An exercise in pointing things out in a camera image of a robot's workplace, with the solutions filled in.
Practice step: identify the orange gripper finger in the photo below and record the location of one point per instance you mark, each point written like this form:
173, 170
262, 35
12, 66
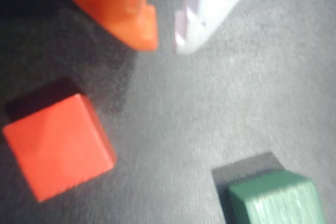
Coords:
118, 6

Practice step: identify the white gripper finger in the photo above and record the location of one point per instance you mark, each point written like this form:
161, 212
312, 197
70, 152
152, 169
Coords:
210, 11

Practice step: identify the red wooden cube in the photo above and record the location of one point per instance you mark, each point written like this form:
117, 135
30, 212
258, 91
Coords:
60, 148

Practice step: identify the green wooden cube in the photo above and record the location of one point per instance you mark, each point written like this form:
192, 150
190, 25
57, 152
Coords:
278, 200

